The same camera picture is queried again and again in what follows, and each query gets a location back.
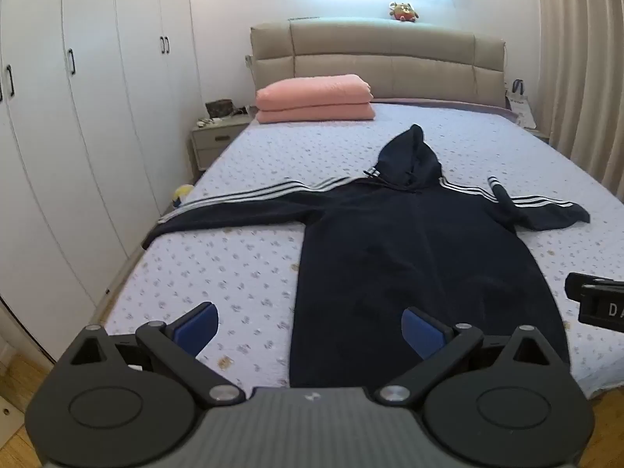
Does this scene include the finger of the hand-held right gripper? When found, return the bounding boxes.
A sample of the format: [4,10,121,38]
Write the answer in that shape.
[564,272,624,300]

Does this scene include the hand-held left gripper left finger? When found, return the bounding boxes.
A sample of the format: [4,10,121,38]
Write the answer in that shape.
[58,301,246,407]

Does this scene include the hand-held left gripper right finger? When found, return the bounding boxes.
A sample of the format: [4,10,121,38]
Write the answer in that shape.
[374,307,569,406]

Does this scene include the dark navy striped hoodie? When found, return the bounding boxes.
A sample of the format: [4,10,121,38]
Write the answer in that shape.
[141,124,592,391]

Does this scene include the bed with floral sheet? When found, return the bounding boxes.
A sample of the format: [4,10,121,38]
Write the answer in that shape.
[100,97,624,401]

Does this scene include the pale green nightstand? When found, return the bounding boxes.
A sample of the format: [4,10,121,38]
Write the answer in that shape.
[189,114,254,172]

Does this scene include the white shopping bag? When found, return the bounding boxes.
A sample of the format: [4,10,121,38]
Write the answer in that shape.
[504,78,538,130]

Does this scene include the white wardrobe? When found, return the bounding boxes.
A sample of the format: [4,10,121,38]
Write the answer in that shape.
[0,0,206,366]

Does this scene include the beige curtain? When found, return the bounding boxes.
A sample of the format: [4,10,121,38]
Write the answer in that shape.
[530,0,624,202]

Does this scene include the pink folded blanket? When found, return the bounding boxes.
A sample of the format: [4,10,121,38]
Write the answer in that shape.
[255,102,376,124]
[256,74,374,111]

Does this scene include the beige padded headboard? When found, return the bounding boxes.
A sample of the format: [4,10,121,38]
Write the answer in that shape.
[250,17,508,108]

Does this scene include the brown plush toy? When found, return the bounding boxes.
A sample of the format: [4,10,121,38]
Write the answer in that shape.
[388,1,420,23]

